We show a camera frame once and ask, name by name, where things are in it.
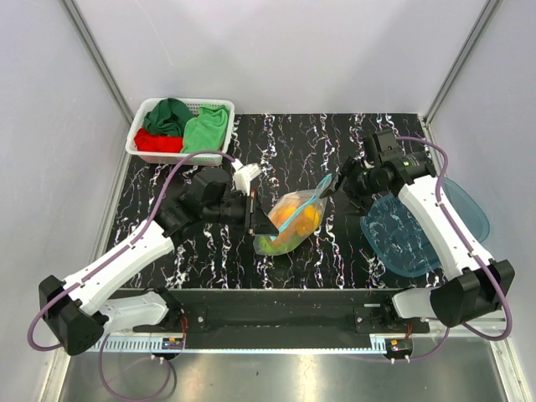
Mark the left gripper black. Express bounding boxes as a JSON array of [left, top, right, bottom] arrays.
[[204, 189, 280, 236]]

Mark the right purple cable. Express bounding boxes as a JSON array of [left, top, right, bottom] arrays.
[[394, 135, 514, 341]]

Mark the teal plastic container lid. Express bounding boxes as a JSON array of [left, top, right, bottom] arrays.
[[360, 194, 441, 278]]

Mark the dark green cloth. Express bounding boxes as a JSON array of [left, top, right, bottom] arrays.
[[142, 98, 195, 137]]

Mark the teal plastic container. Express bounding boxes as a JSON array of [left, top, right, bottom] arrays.
[[442, 178, 490, 243]]

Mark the light green cloth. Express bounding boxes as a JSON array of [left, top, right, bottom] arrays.
[[181, 104, 229, 153]]

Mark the aluminium frame rail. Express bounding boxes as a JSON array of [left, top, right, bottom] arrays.
[[54, 321, 528, 401]]

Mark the green fake vegetable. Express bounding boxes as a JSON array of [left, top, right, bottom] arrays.
[[254, 236, 288, 256]]

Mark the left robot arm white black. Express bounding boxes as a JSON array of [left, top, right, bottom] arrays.
[[39, 162, 278, 356]]

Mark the purple cable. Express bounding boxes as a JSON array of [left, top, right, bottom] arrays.
[[394, 135, 514, 341], [26, 150, 244, 352]]

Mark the orange fake food piece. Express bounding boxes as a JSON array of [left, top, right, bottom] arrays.
[[270, 201, 323, 245]]

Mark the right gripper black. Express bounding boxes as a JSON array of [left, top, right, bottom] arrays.
[[319, 155, 388, 218]]

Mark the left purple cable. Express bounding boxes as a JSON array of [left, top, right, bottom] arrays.
[[26, 150, 244, 352]]

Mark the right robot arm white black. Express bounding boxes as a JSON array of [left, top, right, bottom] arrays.
[[321, 130, 515, 341]]

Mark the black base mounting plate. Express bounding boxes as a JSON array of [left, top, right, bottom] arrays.
[[131, 287, 431, 351]]

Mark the clear zip top bag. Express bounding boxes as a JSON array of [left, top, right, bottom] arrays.
[[253, 173, 332, 256]]

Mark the red cloth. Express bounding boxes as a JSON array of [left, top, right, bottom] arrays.
[[134, 128, 183, 153]]

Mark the white plastic basket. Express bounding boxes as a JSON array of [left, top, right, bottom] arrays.
[[125, 98, 235, 166]]

